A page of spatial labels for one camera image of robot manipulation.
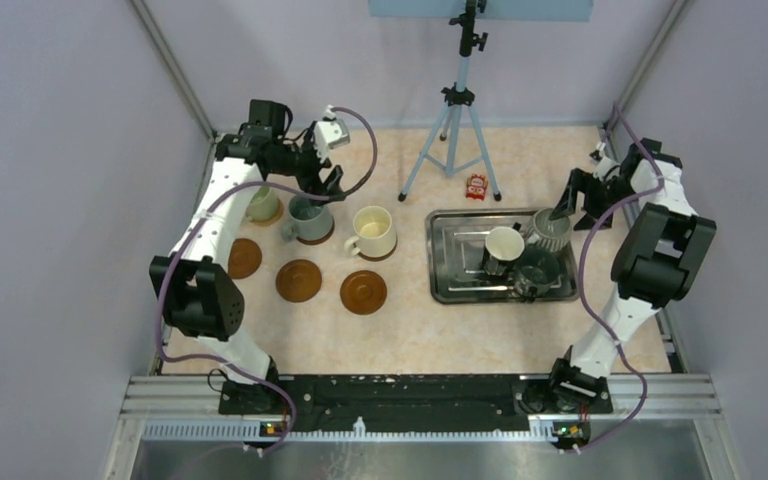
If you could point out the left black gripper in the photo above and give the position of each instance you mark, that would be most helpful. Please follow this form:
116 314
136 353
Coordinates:
312 182

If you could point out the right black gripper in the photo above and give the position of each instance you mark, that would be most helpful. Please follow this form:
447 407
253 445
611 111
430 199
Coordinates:
580 182

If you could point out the light green mug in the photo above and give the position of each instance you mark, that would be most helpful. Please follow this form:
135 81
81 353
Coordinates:
263 204

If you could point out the grey ribbed mug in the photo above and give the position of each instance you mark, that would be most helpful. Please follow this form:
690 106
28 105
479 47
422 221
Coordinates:
546 233

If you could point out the blue-grey mug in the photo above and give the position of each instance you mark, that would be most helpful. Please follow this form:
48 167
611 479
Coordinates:
306 220

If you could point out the white faceted mug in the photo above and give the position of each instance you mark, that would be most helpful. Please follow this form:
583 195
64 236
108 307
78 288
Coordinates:
503 246

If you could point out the cream mug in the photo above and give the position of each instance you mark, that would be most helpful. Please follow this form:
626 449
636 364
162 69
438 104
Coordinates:
374 232

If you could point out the brown wooden coaster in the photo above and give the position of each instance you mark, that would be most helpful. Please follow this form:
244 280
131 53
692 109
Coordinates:
363 292
298 281
378 258
244 259
318 241

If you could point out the steel tray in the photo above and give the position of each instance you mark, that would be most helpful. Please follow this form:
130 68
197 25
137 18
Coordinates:
455 243

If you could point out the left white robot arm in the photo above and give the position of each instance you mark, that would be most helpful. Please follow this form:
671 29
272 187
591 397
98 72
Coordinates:
196 295

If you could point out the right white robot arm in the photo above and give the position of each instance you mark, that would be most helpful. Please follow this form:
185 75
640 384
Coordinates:
656 264

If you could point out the light wooden coaster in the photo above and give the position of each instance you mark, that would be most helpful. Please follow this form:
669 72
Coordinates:
272 220

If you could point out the dark teal mug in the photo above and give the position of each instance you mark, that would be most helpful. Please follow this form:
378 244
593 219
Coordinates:
535 272

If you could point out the red owl figurine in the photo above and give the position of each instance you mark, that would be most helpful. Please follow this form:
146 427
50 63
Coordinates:
476 187

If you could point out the blue board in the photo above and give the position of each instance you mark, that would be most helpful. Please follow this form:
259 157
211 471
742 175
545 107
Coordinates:
514 10

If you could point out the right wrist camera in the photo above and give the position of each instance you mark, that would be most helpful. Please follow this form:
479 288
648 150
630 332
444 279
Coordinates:
605 166

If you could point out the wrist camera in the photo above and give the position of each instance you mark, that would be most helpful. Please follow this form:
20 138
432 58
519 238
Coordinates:
605 166
329 133

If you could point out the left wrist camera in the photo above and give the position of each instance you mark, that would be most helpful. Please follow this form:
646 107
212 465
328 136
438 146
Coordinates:
329 133

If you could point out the blue camera tripod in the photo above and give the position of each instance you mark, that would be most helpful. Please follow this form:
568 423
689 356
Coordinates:
441 145

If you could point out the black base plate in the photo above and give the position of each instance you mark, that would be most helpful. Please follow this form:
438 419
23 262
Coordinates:
458 403

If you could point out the aluminium frame rail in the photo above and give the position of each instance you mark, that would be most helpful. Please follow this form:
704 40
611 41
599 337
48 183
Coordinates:
186 406

